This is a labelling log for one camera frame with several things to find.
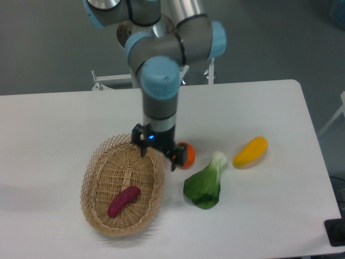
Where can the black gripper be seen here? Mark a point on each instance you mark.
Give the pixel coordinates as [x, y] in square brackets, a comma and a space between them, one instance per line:
[143, 136]

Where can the purple sweet potato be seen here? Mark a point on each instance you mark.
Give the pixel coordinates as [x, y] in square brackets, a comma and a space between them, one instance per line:
[125, 197]

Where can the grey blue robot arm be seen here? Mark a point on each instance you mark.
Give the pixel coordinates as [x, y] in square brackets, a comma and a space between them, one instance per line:
[155, 61]

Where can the oval wicker basket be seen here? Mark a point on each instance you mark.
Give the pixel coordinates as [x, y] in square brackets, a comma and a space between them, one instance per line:
[114, 166]

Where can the orange tangerine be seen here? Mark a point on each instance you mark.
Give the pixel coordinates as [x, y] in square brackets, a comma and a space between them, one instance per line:
[190, 155]

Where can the green bok choy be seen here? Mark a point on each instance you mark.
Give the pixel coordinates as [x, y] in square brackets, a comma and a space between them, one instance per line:
[203, 188]

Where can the yellow mango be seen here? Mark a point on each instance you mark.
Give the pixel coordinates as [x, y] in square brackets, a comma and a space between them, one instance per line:
[251, 152]

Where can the black device at table edge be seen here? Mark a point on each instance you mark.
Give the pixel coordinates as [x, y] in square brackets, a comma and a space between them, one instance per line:
[335, 232]

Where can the white metal base frame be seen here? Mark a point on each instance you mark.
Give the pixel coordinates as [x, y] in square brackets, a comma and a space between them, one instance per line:
[125, 80]

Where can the white frame at right edge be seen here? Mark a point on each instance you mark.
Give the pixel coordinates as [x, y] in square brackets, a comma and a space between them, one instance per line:
[339, 113]

